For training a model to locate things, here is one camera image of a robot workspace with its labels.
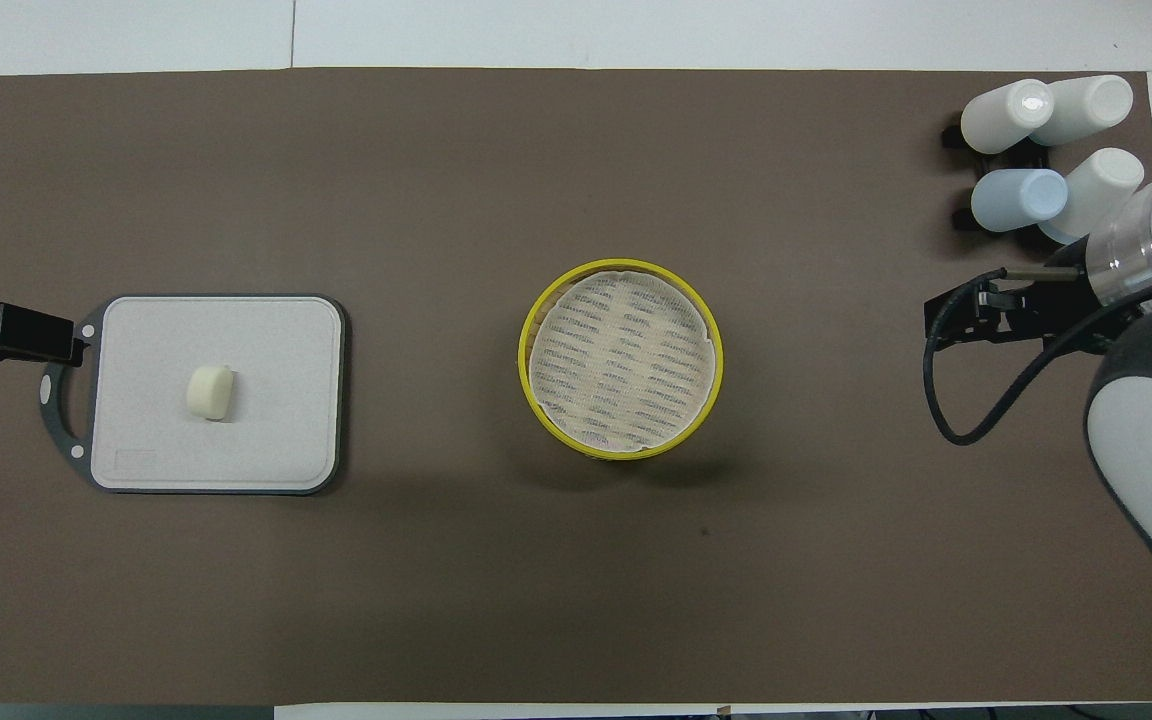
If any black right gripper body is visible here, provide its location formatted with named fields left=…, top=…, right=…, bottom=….
left=988, top=266, right=1102, bottom=344

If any cream steamed bun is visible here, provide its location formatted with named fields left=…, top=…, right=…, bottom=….
left=184, top=364, right=237, bottom=422

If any white mesh steamer liner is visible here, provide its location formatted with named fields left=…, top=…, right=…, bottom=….
left=528, top=269, right=718, bottom=453

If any yellow steamer basket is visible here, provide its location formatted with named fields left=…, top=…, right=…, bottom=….
left=518, top=259, right=724, bottom=461

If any black cup rack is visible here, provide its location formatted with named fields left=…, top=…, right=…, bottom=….
left=941, top=113, right=1072, bottom=237

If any light blue plastic cup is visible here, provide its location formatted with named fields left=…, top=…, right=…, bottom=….
left=970, top=168, right=1070, bottom=234

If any white cup with blue rim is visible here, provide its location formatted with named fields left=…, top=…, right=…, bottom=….
left=1038, top=148, right=1146, bottom=246

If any white plastic cup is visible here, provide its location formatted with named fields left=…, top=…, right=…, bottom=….
left=1029, top=75, right=1135, bottom=148
left=960, top=79, right=1055, bottom=155

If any white grey-rimmed cutting board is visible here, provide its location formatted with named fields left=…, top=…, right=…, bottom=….
left=40, top=294, right=347, bottom=496

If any brown table mat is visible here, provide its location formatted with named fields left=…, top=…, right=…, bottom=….
left=0, top=67, right=1152, bottom=705

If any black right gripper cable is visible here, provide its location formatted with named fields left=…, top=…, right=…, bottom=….
left=923, top=270, right=1152, bottom=447

